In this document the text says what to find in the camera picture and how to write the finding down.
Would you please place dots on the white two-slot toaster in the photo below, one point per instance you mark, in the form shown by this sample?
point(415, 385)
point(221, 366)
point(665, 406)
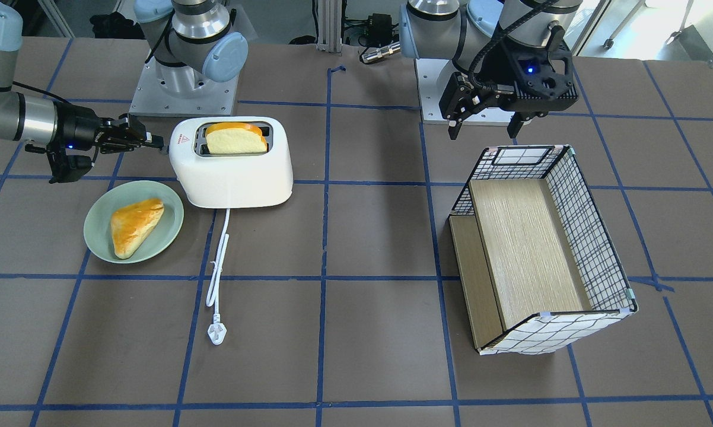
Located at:
point(241, 180)

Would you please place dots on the aluminium frame post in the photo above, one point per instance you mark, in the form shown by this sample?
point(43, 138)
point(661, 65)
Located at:
point(329, 26)

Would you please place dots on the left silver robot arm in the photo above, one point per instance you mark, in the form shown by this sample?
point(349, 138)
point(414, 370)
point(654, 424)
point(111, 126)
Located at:
point(465, 34)

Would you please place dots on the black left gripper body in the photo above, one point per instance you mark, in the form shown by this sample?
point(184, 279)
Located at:
point(502, 77)

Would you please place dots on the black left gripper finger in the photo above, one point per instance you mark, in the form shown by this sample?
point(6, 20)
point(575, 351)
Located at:
point(520, 119)
point(454, 127)

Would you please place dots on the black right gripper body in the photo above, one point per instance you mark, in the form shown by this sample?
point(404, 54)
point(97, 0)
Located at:
point(79, 128)

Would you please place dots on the bread slice in toaster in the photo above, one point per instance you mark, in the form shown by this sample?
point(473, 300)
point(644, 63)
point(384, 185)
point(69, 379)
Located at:
point(230, 138)

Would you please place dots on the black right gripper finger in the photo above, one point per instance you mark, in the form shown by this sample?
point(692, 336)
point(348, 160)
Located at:
point(156, 143)

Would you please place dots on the green round plate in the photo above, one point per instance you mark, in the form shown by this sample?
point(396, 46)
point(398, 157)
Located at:
point(97, 232)

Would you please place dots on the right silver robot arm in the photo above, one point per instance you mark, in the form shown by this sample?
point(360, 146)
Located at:
point(194, 46)

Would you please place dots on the grid-patterned wire storage box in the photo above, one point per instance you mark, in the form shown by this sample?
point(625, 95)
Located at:
point(536, 262)

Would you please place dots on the triangular golden pastry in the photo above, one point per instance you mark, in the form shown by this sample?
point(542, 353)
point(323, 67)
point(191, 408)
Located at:
point(132, 224)

